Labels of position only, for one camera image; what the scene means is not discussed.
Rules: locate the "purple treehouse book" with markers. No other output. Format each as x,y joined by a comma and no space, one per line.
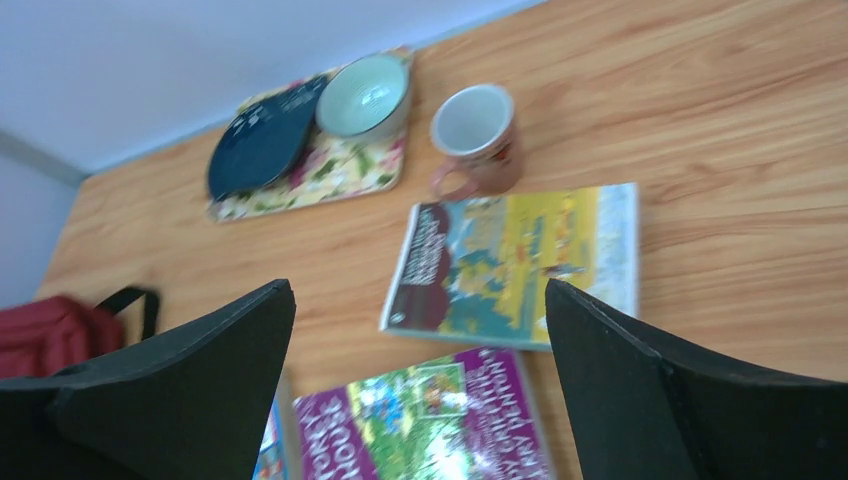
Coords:
470,415

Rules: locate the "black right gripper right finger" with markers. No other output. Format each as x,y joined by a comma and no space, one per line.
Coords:
646,404

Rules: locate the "dark blue leaf plate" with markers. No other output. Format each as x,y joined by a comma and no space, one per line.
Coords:
265,141

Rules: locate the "pink patterned mug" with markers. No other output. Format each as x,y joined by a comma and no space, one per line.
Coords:
476,131

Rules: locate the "blue treehouse book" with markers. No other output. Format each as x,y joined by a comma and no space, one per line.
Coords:
280,455

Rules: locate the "pale green ceramic bowl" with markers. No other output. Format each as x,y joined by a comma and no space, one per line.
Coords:
367,101

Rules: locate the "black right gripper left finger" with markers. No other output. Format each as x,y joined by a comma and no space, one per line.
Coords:
188,403

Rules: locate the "yellow and teal paperback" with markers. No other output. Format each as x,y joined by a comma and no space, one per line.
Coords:
475,271

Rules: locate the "red student backpack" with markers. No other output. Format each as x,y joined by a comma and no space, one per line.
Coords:
41,338

